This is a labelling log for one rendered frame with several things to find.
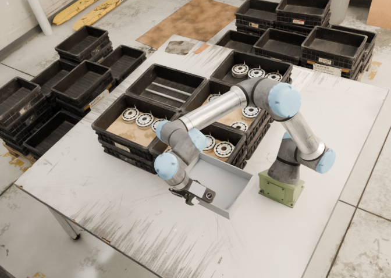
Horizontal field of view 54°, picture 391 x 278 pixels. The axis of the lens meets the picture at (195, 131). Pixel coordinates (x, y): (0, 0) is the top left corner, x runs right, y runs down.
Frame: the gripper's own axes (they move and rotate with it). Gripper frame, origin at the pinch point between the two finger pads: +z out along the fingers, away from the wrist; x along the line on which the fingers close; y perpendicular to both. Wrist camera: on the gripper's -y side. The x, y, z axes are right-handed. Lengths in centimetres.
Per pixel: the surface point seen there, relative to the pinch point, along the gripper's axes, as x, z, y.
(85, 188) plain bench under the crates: 12, 36, 77
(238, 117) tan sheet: -58, 43, 18
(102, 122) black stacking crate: -24, 26, 83
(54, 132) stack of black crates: -22, 90, 173
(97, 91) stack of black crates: -61, 76, 145
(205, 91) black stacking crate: -67, 40, 42
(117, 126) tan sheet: -27, 34, 78
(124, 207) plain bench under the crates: 12, 36, 49
